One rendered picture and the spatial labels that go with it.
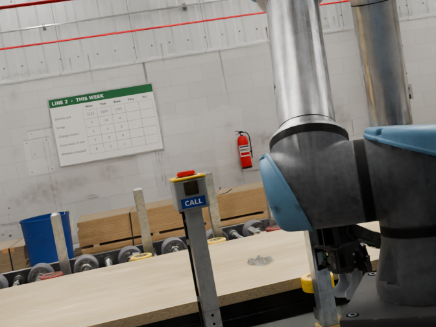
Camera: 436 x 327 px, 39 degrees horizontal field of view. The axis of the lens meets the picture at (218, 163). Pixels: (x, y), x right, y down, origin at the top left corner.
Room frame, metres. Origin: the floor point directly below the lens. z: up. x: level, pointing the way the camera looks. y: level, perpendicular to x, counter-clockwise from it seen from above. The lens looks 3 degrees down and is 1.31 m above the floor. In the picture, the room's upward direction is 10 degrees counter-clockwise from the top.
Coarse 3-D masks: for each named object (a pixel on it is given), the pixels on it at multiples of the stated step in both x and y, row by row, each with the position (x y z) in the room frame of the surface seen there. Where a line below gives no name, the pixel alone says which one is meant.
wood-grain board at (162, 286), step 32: (160, 256) 2.17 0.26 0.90; (224, 256) 1.98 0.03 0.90; (288, 256) 1.81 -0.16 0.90; (32, 288) 2.01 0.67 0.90; (64, 288) 1.92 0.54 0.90; (96, 288) 1.84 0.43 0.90; (128, 288) 1.77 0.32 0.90; (160, 288) 1.70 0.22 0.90; (192, 288) 1.64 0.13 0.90; (224, 288) 1.58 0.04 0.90; (256, 288) 1.53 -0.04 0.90; (288, 288) 1.55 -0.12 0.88; (0, 320) 1.66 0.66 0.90; (32, 320) 1.60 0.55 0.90; (64, 320) 1.54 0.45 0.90; (96, 320) 1.49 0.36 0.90; (128, 320) 1.47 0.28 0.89; (160, 320) 1.48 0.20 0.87
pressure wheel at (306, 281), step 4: (304, 276) 1.53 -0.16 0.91; (308, 276) 1.53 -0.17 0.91; (332, 276) 1.51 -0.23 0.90; (304, 280) 1.50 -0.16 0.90; (308, 280) 1.49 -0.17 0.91; (332, 280) 1.50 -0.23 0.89; (304, 284) 1.50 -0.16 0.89; (308, 284) 1.49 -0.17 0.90; (332, 284) 1.50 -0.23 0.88; (304, 288) 1.51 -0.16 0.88; (308, 288) 1.49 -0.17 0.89; (312, 288) 1.49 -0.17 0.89; (308, 292) 1.50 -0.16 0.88; (312, 292) 1.49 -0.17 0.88
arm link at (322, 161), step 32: (256, 0) 1.04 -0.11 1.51; (288, 0) 0.98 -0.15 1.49; (320, 0) 1.04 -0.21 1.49; (288, 32) 0.95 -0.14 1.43; (320, 32) 0.97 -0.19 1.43; (288, 64) 0.93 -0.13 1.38; (320, 64) 0.93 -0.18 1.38; (288, 96) 0.90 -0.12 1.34; (320, 96) 0.90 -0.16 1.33; (288, 128) 0.86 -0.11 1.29; (320, 128) 0.85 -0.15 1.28; (288, 160) 0.84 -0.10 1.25; (320, 160) 0.82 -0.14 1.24; (352, 160) 0.81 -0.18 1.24; (288, 192) 0.82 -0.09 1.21; (320, 192) 0.81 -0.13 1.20; (352, 192) 0.80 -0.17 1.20; (288, 224) 0.84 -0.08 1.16; (320, 224) 0.84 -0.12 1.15
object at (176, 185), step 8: (184, 176) 1.30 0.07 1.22; (192, 176) 1.29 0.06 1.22; (200, 176) 1.29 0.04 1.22; (176, 184) 1.28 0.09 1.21; (200, 184) 1.29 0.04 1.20; (176, 192) 1.28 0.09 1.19; (184, 192) 1.28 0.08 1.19; (200, 192) 1.29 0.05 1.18; (176, 200) 1.28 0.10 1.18; (208, 200) 1.29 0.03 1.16; (176, 208) 1.29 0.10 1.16; (192, 208) 1.28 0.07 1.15
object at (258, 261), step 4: (256, 256) 1.81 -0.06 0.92; (268, 256) 1.80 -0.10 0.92; (248, 260) 1.81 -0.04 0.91; (252, 260) 1.79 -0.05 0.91; (256, 260) 1.80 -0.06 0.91; (260, 260) 1.77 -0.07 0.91; (264, 260) 1.77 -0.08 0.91; (268, 260) 1.78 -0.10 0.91; (272, 260) 1.78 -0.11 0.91; (256, 264) 1.77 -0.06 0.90; (260, 264) 1.76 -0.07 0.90; (264, 264) 1.75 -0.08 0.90
